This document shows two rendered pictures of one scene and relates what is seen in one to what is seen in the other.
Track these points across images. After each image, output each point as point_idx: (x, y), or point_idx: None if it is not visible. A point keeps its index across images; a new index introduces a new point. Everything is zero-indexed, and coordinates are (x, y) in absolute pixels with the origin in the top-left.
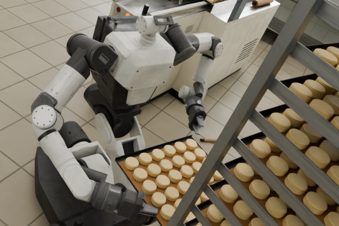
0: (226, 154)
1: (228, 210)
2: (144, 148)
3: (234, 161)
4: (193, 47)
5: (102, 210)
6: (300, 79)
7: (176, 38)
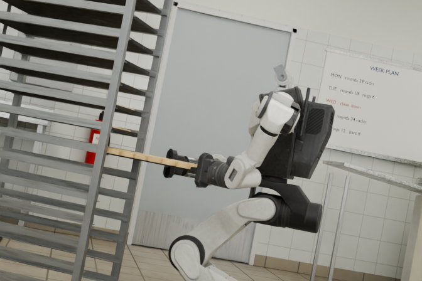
0: (152, 62)
1: None
2: (218, 211)
3: (145, 71)
4: (262, 93)
5: None
6: (152, 6)
7: None
